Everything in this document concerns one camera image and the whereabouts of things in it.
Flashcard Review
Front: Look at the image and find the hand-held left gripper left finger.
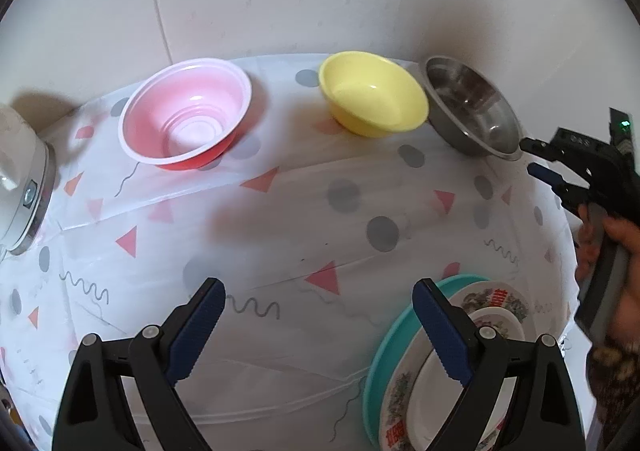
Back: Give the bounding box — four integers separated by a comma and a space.
51, 277, 227, 451

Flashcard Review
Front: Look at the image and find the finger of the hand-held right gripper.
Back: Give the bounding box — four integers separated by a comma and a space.
520, 128, 608, 172
527, 163, 594, 218

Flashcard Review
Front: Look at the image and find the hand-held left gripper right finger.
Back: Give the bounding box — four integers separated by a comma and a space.
412, 278, 586, 451

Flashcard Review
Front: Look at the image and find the large white dragon-print plate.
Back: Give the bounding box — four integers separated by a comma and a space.
378, 279, 531, 451

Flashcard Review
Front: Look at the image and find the teal plastic plate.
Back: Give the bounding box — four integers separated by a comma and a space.
362, 273, 493, 451

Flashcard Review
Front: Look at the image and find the small white floral plate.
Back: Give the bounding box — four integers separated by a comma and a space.
407, 307, 527, 451

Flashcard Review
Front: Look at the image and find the stainless steel bowl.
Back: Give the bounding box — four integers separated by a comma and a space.
424, 56, 524, 162

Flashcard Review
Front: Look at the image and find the yellow plastic bowl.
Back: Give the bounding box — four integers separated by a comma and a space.
318, 51, 430, 138

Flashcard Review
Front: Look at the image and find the pink and red plastic bowl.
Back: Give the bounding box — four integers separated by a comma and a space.
118, 59, 252, 171

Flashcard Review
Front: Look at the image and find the person's right hand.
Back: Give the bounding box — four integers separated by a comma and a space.
575, 217, 640, 338

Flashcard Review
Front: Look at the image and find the patterned white plastic tablecloth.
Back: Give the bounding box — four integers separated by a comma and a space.
0, 53, 583, 451

